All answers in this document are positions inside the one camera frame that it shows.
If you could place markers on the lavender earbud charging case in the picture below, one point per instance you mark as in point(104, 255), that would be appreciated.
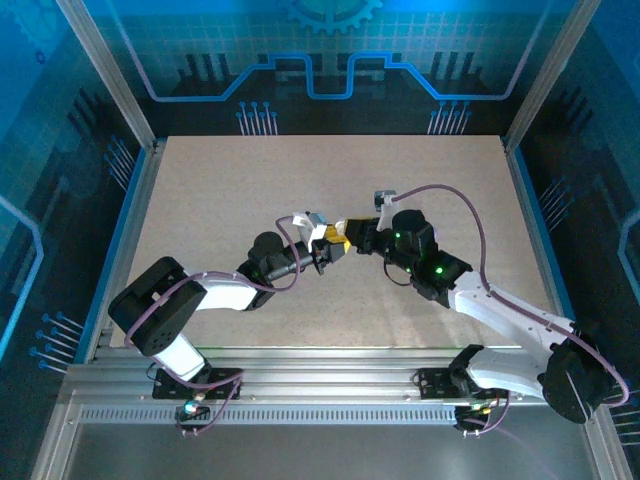
point(341, 227)

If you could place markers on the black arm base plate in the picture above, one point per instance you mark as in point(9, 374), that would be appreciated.
point(435, 385)
point(225, 375)

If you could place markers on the small LED circuit board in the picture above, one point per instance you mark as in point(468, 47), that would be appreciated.
point(475, 407)
point(190, 409)

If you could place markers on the grey metal panel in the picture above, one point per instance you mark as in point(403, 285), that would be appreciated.
point(325, 455)

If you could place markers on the aluminium side rail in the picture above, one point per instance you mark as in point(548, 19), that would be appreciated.
point(522, 190)
point(145, 190)

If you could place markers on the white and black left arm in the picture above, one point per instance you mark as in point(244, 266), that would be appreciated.
point(225, 295)

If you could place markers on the aluminium frame post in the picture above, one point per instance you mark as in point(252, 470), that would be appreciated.
point(115, 85)
point(550, 75)

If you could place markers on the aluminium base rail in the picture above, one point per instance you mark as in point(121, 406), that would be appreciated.
point(325, 375)

